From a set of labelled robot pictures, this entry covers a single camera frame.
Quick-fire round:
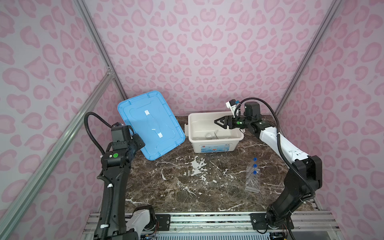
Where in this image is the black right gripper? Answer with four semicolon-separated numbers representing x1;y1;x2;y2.
215;114;253;130

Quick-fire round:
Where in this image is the white plastic storage bin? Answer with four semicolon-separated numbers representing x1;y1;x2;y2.
185;112;244;153

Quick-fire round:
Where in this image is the blue plastic bin lid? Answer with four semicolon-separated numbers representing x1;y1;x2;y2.
118;91;186;161

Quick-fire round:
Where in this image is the blue-capped test tube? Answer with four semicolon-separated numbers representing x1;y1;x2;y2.
247;164;258;176
248;158;258;171
246;171;259;186

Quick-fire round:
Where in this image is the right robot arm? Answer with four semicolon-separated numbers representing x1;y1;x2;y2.
214;98;323;229

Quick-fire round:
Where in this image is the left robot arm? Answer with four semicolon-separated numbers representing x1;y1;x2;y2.
93;123;145;240

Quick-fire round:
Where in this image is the clear plastic test tube rack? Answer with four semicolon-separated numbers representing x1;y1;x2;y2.
245;166;261;193

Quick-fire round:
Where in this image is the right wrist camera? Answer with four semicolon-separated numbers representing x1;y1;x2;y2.
226;99;241;118

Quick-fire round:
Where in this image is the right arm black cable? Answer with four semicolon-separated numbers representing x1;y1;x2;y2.
235;97;316;202

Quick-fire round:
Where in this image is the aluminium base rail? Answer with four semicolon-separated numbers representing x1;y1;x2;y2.
80;211;343;240

